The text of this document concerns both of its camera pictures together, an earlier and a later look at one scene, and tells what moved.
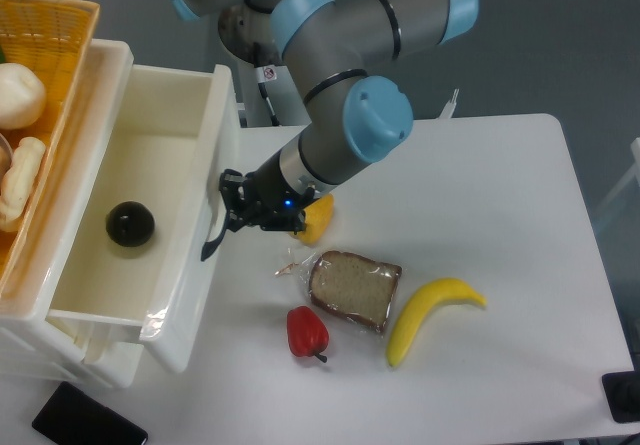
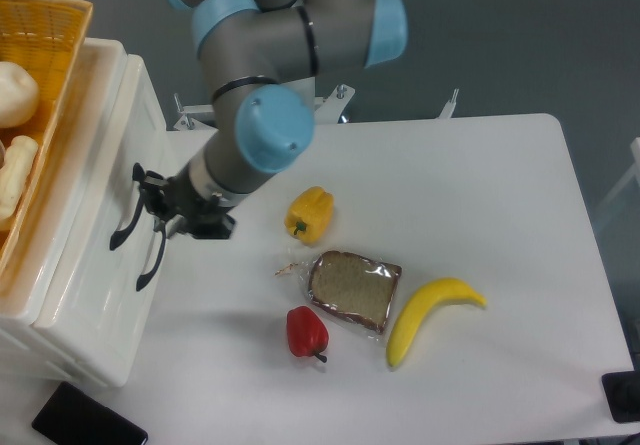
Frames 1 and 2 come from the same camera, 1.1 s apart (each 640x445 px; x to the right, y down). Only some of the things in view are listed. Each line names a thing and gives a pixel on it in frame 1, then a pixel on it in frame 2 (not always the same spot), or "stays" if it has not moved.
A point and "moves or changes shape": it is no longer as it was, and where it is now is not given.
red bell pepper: x=307 y=335 stays
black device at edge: x=622 y=392 stays
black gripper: x=269 y=201 → x=201 y=219
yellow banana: x=422 y=299 stays
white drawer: x=135 y=265 moves or changes shape
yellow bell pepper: x=318 y=218 stays
